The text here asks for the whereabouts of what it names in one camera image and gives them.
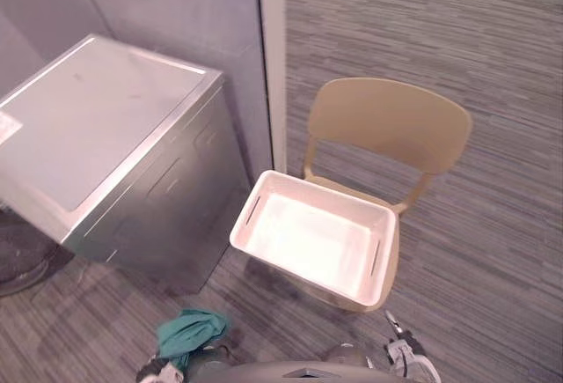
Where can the white plastic laundry basket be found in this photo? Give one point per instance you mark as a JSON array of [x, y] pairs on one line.
[[308, 237]]

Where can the beige plastic chair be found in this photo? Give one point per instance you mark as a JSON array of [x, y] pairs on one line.
[[387, 119]]

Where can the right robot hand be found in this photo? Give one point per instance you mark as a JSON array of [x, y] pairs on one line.
[[409, 356]]

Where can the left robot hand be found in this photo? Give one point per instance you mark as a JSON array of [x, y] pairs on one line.
[[159, 370]]

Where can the silver washing machine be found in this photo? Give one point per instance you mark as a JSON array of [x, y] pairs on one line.
[[110, 145]]

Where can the round washing machine door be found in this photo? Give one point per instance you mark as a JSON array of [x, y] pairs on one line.
[[22, 251]]

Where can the grey robot torso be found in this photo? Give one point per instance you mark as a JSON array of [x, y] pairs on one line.
[[272, 372]]

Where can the teal garment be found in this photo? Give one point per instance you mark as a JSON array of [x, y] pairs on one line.
[[189, 332]]

